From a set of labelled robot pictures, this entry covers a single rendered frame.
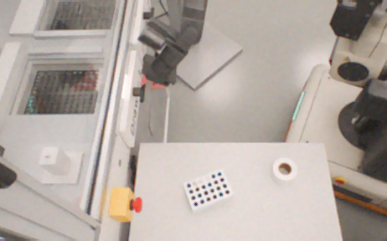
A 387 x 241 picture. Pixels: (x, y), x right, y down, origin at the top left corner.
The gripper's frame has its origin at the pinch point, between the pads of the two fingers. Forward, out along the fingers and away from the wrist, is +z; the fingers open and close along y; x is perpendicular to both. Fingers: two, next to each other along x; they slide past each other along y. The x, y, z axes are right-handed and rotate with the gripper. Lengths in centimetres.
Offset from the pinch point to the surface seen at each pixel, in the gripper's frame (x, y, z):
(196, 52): -87, -58, 65
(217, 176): 25.1, -23.3, -2.9
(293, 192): 29, -43, -12
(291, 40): -98, -112, 32
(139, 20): -24.5, 4.6, 0.7
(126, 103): 7.8, 5.1, 1.1
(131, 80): -0.1, 4.5, 0.9
